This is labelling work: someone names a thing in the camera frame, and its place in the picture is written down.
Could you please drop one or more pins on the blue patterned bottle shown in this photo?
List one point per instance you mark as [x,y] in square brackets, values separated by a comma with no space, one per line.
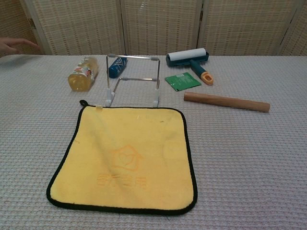
[117,67]

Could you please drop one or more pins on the metal wire stand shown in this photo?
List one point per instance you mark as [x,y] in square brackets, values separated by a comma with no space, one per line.
[109,95]

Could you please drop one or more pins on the teal lint roller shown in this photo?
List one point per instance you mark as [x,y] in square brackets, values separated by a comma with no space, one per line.
[187,56]

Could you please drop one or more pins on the yellow cloth with black trim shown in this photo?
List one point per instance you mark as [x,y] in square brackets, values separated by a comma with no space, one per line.
[120,155]

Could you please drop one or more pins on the white woven tablecloth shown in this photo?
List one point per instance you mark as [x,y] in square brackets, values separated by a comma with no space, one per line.
[239,155]

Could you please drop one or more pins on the bare person hand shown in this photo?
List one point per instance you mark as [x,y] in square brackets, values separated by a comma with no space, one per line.
[12,45]

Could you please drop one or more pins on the clear bottle with yellow liquid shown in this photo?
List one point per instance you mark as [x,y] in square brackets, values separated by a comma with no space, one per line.
[82,76]

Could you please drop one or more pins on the woven folding screen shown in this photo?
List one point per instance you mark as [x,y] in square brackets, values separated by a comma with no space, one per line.
[156,24]

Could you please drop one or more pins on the wooden rolling pin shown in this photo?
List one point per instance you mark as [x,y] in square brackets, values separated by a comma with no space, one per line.
[225,101]

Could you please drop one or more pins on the green sachet packet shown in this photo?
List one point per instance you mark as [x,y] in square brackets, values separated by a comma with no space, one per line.
[182,81]

